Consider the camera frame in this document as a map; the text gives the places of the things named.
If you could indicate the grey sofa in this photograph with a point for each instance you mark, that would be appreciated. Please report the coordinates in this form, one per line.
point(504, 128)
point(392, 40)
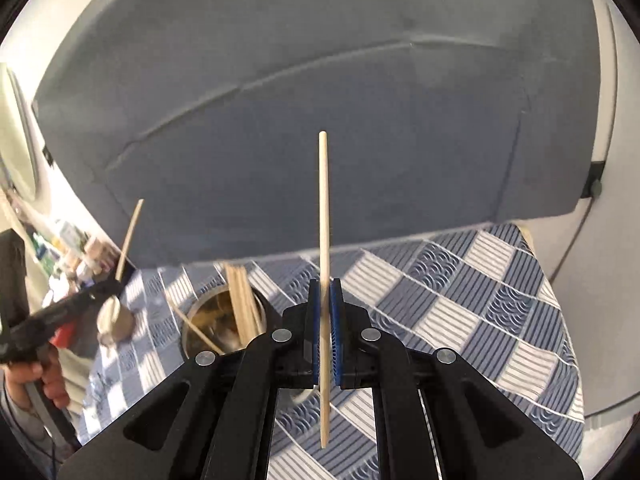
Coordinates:
point(439, 113)

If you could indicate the chopstick bundle in cup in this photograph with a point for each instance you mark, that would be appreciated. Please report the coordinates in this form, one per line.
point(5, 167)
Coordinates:
point(246, 310)

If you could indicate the wooden chopstick in cup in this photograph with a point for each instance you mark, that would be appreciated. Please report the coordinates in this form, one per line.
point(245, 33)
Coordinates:
point(198, 329)

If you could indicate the person's left hand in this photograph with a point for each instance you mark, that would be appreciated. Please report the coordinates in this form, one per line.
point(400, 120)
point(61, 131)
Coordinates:
point(19, 374)

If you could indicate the black steel tumbler cup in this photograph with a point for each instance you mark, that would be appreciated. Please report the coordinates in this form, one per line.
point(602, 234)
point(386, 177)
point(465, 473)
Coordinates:
point(226, 331)

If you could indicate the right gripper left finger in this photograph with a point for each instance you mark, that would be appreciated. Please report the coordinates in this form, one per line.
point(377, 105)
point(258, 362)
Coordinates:
point(312, 329)

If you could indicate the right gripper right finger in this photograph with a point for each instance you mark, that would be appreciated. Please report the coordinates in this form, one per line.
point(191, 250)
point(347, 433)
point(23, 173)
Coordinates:
point(339, 332)

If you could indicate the blue white patterned tablecloth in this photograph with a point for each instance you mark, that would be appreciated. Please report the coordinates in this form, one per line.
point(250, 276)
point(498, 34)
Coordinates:
point(479, 292)

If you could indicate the wooden chopstick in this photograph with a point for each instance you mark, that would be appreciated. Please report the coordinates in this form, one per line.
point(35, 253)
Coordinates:
point(120, 268)
point(198, 329)
point(325, 353)

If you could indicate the beige ceramic mug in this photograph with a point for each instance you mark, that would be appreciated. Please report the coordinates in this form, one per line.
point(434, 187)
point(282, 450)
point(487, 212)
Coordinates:
point(115, 323)

